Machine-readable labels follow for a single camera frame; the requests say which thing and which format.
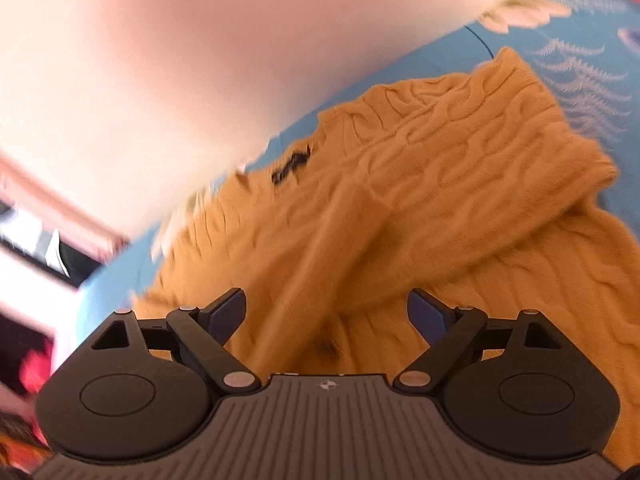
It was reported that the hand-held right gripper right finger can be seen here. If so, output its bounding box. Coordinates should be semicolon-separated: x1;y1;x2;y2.
393;287;563;395

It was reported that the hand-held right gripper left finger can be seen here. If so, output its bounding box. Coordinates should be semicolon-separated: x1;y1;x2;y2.
90;287;262;395

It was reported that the mustard cable knit sweater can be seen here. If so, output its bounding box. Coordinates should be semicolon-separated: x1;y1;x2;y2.
132;46;640;377

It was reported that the dark furniture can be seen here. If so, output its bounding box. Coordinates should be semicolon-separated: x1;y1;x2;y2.
0;199;85;292

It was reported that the red cloth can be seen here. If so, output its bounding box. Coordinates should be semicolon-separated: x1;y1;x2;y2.
19;339;57;397

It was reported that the blue fern print bedsheet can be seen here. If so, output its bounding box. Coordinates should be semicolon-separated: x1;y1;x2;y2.
75;0;640;361

